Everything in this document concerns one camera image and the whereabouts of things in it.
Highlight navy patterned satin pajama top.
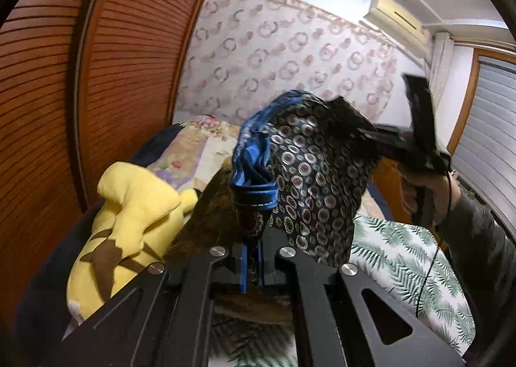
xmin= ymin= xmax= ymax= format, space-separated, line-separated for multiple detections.
xmin=229 ymin=89 xmax=382 ymax=269

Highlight person right forearm grey sleeve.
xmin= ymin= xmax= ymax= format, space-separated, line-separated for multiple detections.
xmin=439 ymin=192 xmax=516 ymax=336

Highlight person right hand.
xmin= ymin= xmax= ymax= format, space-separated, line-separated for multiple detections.
xmin=398 ymin=165 xmax=462 ymax=228

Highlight wooden sideboard cabinet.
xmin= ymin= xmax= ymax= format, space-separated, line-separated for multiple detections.
xmin=368 ymin=157 xmax=411 ymax=224

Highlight grey window blind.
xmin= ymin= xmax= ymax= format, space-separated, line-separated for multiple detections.
xmin=452 ymin=56 xmax=515 ymax=230

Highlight palm leaf print cloth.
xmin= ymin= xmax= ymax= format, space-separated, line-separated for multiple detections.
xmin=209 ymin=212 xmax=476 ymax=366

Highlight yellow plush toy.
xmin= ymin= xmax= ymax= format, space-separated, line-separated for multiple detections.
xmin=66 ymin=162 xmax=198 ymax=324

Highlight golden brown patterned folded blanket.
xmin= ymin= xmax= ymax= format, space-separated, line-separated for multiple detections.
xmin=164 ymin=157 xmax=293 ymax=326

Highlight beige side curtain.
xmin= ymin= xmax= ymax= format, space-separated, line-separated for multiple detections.
xmin=430 ymin=32 xmax=455 ymax=107

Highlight navy bed sheet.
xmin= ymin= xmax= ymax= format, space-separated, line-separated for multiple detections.
xmin=130 ymin=123 xmax=184 ymax=168

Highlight floral bed blanket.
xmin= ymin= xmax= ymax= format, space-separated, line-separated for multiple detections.
xmin=148 ymin=115 xmax=240 ymax=191

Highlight circle patterned sheer curtain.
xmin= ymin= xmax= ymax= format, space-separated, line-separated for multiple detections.
xmin=176 ymin=0 xmax=399 ymax=124

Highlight wooden louvered wardrobe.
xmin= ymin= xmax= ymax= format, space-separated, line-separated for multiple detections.
xmin=1 ymin=0 xmax=204 ymax=326

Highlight wall air conditioner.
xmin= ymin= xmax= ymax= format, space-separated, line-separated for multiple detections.
xmin=365 ymin=0 xmax=430 ymax=58

